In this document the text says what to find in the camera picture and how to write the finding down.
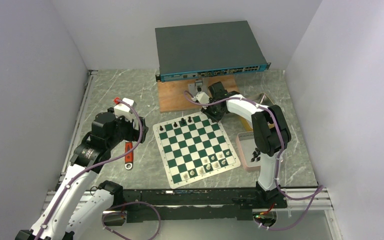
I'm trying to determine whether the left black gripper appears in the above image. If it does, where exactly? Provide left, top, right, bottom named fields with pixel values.
left=106, top=107, right=148, bottom=149

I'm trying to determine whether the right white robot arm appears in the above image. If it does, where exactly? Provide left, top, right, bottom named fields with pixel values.
left=194, top=81, right=292, bottom=208

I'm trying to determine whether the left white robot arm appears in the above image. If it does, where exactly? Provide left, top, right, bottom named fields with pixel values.
left=15, top=108, right=149, bottom=240

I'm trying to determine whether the green white chess mat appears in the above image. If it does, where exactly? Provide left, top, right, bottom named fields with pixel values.
left=152, top=112, right=241, bottom=189

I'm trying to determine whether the wooden board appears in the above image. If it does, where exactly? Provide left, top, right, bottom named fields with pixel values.
left=156, top=75, right=239, bottom=113

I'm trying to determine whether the black chess piece in tray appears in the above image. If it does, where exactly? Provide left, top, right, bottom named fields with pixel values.
left=250, top=148, right=261, bottom=162

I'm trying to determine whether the yellow metal tin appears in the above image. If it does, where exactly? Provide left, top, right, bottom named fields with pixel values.
left=241, top=93, right=276, bottom=132

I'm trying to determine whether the pink plastic tray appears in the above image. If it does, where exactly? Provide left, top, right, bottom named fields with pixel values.
left=235, top=131, right=261, bottom=172

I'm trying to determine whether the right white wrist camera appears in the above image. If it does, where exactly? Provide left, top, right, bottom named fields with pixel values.
left=193, top=91, right=210, bottom=104

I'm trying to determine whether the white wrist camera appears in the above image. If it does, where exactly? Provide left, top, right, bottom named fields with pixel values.
left=193, top=91, right=210, bottom=104
left=113, top=97, right=137, bottom=122

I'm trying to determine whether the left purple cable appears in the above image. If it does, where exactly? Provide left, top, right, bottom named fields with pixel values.
left=34, top=97, right=161, bottom=240

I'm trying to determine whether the purple cable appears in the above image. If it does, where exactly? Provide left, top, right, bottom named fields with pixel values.
left=34, top=97, right=161, bottom=240
left=182, top=90, right=325, bottom=232

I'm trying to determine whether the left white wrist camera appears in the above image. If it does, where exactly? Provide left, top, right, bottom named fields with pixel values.
left=113, top=97, right=137, bottom=122

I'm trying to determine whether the red handled adjustable wrench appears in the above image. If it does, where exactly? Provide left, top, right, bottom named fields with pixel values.
left=124, top=142, right=134, bottom=171

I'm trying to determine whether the metal bracket with knob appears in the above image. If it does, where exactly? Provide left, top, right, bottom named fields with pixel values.
left=187, top=78, right=209, bottom=96

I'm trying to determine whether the aluminium frame rail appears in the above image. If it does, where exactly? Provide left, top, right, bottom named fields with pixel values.
left=32, top=69, right=99, bottom=240

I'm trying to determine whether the dark grey network switch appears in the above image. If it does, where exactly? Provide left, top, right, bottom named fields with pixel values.
left=155, top=20, right=271, bottom=83

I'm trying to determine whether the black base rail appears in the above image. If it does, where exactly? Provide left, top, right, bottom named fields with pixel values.
left=110, top=186, right=288, bottom=223

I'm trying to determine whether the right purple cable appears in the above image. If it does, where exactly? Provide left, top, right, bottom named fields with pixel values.
left=182, top=90, right=325, bottom=232

